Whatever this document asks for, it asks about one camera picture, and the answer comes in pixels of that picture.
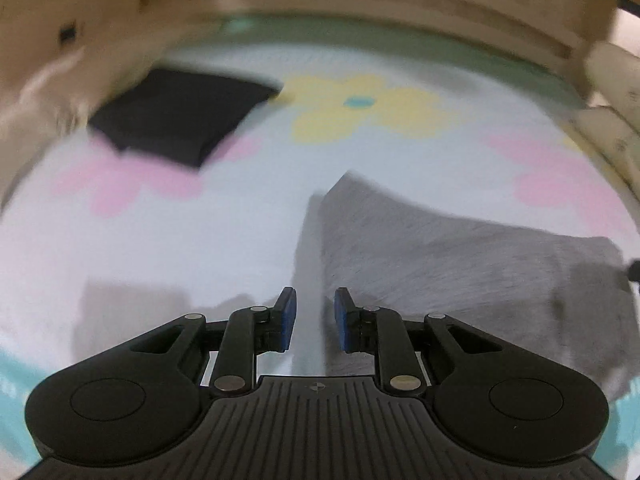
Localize cream leaf-print pillow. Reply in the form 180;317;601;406
574;41;639;195

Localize grey speckled pants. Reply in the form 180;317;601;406
292;174;639;400

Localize folded black garment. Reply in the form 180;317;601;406
88;68;282;168

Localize floral bed sheet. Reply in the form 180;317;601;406
1;16;639;479

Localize wooden bed frame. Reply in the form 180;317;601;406
1;0;618;190

